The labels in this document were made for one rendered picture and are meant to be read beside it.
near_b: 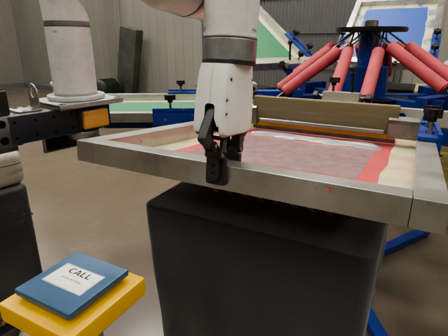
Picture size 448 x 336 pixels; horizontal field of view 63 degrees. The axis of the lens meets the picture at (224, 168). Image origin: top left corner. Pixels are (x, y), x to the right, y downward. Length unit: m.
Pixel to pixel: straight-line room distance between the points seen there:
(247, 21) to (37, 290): 0.43
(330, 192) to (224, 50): 0.23
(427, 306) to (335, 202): 1.76
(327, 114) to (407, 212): 0.63
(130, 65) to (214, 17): 6.78
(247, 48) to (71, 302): 0.38
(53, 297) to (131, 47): 6.81
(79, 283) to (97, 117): 0.46
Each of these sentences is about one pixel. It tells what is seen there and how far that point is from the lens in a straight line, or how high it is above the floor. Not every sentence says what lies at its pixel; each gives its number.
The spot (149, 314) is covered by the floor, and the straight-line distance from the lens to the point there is 1.96.
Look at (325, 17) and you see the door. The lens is 5.22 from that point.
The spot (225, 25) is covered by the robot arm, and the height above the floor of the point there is 1.28.
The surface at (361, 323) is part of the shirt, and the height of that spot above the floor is 0.83.
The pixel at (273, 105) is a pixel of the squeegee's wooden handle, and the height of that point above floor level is 1.08.
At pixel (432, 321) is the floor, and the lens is 2.13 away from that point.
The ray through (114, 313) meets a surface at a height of 0.94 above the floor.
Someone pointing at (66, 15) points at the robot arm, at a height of 1.31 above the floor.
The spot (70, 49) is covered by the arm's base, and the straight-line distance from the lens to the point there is 0.88.
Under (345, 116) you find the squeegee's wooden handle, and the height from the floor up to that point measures 1.07.
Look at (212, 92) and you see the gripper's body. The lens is 0.49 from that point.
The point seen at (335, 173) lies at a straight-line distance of 0.68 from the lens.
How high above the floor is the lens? 1.26
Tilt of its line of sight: 19 degrees down
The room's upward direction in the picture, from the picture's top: straight up
